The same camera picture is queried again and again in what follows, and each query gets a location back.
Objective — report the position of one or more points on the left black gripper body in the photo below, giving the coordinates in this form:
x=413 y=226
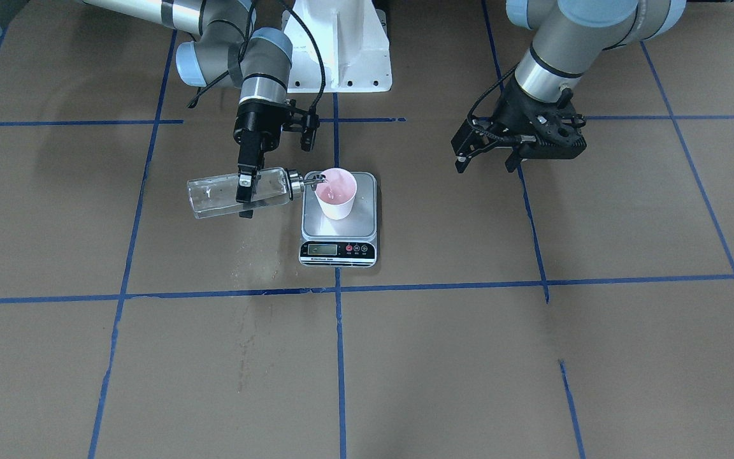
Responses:
x=512 y=115

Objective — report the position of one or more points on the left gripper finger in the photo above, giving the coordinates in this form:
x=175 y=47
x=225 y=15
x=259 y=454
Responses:
x=469 y=142
x=518 y=155

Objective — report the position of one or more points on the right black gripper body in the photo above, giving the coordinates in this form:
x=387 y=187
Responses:
x=253 y=125

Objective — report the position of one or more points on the clear glass sauce bottle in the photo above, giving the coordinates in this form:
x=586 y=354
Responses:
x=215 y=196

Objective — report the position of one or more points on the pink paper cup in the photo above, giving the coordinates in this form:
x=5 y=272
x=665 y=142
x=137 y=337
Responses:
x=336 y=194

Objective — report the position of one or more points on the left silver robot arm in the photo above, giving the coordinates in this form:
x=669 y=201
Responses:
x=569 y=36

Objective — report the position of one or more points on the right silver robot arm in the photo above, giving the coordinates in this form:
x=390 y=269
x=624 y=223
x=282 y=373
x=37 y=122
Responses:
x=77 y=58

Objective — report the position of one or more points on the silver digital kitchen scale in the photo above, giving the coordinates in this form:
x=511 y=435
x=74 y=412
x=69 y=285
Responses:
x=349 y=242

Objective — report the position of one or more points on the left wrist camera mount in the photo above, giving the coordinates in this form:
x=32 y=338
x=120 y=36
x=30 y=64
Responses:
x=558 y=133

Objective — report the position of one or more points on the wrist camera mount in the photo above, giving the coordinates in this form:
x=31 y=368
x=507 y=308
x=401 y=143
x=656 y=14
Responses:
x=304 y=122
x=558 y=133

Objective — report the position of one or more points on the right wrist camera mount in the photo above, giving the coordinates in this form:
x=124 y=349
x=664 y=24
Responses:
x=304 y=122

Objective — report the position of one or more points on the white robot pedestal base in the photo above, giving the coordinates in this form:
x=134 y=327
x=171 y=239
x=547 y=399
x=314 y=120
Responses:
x=352 y=41

